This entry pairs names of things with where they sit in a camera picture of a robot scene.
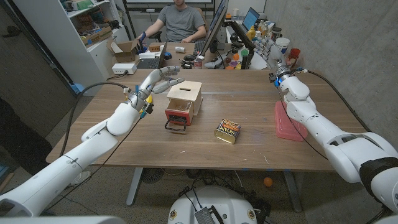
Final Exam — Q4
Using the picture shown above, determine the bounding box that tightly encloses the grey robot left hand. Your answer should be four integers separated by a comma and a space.
136, 65, 185, 101

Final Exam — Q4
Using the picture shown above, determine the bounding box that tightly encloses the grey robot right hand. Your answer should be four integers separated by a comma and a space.
253, 36, 292, 79

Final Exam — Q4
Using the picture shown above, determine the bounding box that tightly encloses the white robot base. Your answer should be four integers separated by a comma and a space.
167, 185, 258, 224

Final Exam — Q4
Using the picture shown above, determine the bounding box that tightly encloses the spam can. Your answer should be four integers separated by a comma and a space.
214, 118, 242, 145

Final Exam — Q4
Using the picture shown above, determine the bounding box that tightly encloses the white wipes canister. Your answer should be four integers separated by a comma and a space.
275, 37, 290, 55

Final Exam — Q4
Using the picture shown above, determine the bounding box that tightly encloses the black laptop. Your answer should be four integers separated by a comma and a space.
136, 42, 168, 70

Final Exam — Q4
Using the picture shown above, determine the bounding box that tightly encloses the wooden box with slot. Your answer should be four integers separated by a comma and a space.
166, 80, 203, 118

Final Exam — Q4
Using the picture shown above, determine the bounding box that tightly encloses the white power box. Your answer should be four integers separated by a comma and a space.
111, 63, 137, 75

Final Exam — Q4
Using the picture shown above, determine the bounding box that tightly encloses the open cardboard box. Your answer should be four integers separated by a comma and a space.
106, 37, 140, 63

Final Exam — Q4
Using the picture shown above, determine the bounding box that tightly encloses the laptop with blue screen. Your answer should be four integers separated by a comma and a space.
241, 7, 261, 32

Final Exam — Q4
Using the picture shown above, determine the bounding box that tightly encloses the black keyboard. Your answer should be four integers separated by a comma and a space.
193, 40, 206, 57

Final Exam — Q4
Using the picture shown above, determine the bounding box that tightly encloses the white game controller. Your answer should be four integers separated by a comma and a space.
203, 60, 224, 70

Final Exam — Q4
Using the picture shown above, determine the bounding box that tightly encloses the seated person in grey shirt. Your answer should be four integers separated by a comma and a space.
136, 0, 208, 44

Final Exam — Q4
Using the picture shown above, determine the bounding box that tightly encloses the computer monitor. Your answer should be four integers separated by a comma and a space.
198, 0, 230, 58

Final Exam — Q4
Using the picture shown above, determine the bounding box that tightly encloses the pink plastic tray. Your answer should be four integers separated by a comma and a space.
274, 100, 309, 142

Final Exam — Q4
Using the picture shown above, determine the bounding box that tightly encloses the printed cardboard box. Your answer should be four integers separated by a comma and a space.
81, 26, 113, 47

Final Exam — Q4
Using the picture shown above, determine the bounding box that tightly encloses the round floor fan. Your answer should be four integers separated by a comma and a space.
141, 167, 165, 184

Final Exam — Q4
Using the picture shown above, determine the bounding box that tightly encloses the white shelf unit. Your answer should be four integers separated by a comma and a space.
12, 0, 130, 96

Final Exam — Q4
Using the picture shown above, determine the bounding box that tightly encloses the dark wood door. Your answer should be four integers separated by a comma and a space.
0, 0, 78, 138

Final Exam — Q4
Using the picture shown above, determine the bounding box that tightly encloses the standing person in dark clothes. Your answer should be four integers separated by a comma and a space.
0, 98, 91, 187

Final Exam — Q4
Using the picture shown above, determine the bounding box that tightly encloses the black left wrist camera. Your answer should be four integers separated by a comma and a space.
141, 102, 155, 115

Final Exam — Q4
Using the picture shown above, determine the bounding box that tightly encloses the black power cable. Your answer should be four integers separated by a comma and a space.
107, 70, 129, 81

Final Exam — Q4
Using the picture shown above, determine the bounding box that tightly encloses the red-front drawer with black handle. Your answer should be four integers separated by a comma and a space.
164, 98, 194, 133

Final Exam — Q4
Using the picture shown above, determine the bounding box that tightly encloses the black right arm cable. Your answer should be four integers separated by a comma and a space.
294, 68, 373, 133

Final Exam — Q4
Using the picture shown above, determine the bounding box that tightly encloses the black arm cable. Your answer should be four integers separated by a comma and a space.
58, 81, 130, 158
294, 68, 373, 133

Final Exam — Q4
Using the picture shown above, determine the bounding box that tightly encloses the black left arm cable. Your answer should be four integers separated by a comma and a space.
58, 81, 130, 158

